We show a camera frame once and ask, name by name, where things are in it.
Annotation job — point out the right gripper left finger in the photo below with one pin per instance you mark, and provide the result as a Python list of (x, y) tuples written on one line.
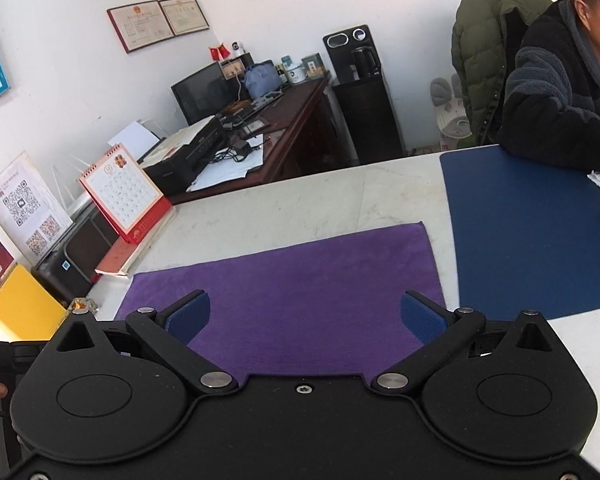
[(186, 317)]

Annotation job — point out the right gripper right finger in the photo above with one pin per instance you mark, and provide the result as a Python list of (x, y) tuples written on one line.
[(425, 319)]

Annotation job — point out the purple microfiber towel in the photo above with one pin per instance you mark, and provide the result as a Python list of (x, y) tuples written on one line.
[(330, 307)]

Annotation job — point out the red notebook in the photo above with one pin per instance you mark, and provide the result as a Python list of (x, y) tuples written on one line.
[(122, 256)]

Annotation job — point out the glass ashtray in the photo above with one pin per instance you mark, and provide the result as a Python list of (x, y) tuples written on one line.
[(82, 305)]

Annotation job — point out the black box device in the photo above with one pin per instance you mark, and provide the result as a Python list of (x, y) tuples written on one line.
[(68, 269)]

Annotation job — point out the red desk calendar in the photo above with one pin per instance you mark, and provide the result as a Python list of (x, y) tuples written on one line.
[(125, 195)]

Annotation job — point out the blue desk mat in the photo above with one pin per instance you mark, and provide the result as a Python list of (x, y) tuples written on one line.
[(526, 236)]

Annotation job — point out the black printer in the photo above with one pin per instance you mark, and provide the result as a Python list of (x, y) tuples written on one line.
[(177, 160)]

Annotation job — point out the white papers on desk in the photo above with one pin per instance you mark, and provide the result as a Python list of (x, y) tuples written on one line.
[(228, 166)]

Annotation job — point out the yellow folder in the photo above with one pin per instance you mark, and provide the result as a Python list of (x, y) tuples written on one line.
[(28, 312)]

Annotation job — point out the QR code sign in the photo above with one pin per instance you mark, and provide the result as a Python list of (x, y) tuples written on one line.
[(30, 215)]

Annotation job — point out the grey plush slippers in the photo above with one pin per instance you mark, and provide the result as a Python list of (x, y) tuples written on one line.
[(452, 120)]

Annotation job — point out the dark wooden office desk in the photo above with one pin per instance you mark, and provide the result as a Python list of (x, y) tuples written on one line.
[(302, 139)]

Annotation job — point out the black computer monitor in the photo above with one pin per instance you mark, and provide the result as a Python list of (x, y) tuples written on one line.
[(204, 93)]

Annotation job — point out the seated man in fleece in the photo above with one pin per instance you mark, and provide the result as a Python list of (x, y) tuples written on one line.
[(551, 112)]

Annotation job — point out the blue bag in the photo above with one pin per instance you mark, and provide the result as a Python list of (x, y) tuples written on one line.
[(262, 78)]

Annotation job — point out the black water dispenser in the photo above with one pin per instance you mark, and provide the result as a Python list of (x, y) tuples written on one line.
[(363, 95)]

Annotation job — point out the framed certificates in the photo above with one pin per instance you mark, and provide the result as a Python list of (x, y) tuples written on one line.
[(143, 24)]

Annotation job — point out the olive puffer jacket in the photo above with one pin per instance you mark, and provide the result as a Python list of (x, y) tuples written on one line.
[(486, 37)]

